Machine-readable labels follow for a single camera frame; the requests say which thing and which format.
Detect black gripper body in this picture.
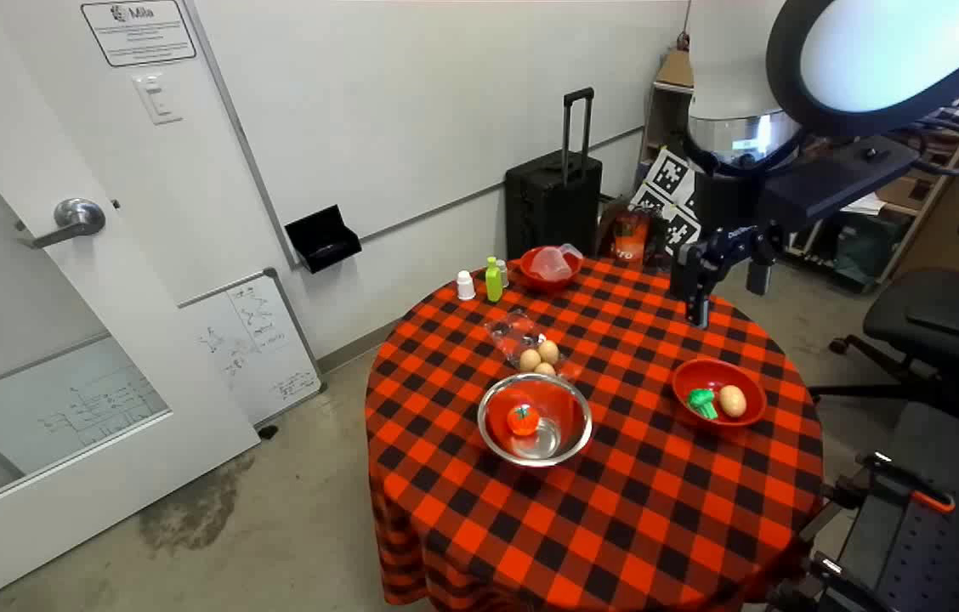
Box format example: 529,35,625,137
668,218,789,283

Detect green plastic broccoli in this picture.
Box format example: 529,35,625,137
683,385,719,424

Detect red bowl with egg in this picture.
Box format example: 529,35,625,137
668,353,768,433

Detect brown egg in red bowl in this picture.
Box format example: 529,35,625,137
715,382,750,422

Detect red bowl with plastic bag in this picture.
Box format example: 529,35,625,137
515,246,587,299

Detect shiny metal bowl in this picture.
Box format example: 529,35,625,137
471,369,594,472

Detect black white marker tag board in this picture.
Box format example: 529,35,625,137
625,144,702,263

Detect orange lantern object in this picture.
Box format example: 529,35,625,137
611,214,651,266

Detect dark green storage bin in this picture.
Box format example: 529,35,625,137
825,208,901,285

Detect clear plastic bag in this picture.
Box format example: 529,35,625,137
527,242,581,285

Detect black rolling suitcase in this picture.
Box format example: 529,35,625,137
498,84,605,263

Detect brown cardboard box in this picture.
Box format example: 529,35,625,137
651,30,698,94

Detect black office chair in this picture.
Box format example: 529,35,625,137
811,218,959,438

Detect clear plastic egg container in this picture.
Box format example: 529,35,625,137
487,309,575,385

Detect small green bottle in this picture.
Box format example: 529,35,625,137
482,255,511,305

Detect orange toy vegetable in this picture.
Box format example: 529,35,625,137
503,402,543,443

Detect red black checkered tablecloth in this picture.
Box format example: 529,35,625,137
360,250,828,612

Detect black equipment cart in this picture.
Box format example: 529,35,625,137
770,402,959,612

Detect small leaning whiteboard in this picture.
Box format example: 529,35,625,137
178,269,327,433

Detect white door with window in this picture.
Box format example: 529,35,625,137
0,0,265,612

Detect white paper door sign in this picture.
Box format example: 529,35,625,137
78,0,201,72

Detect large wall whiteboard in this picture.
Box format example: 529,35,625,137
179,0,693,309

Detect black wall holder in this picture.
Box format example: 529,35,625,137
283,199,362,276

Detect white light switch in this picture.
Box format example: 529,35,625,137
133,69,182,128

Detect silver door handle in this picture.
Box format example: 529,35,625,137
13,195,107,250

